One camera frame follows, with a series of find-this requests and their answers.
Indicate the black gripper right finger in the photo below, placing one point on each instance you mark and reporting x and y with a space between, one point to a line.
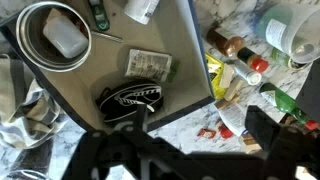
285 147

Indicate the wooden block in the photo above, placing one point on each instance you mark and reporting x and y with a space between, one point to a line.
233 88

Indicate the white cylindrical container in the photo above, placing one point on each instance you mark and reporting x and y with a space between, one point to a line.
141 10

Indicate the small white plastic bottle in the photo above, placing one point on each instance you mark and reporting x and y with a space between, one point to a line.
65 36

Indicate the small white shaker bottle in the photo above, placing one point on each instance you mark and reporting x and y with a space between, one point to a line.
252 77

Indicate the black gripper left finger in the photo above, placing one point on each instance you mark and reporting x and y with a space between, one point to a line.
98 152

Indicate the yellow sachet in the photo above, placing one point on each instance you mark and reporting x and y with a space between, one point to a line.
215 69

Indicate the red ketchup packet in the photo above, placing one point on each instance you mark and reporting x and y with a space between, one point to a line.
206 133

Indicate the brown sauce bottle red cap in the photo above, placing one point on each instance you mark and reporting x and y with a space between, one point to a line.
233 47

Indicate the striped grey white cloth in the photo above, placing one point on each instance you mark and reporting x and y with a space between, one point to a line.
29 116

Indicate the translucent plastic cup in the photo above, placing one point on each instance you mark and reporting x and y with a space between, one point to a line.
291 28

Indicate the green glass bottle red cap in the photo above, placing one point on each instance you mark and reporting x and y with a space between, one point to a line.
286 104

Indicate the blue cardboard box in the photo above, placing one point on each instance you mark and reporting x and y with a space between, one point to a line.
173 30

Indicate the round metal tin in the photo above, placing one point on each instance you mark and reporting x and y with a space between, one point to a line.
37 48

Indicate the green packet in box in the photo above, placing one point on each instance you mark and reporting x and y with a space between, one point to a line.
99 14

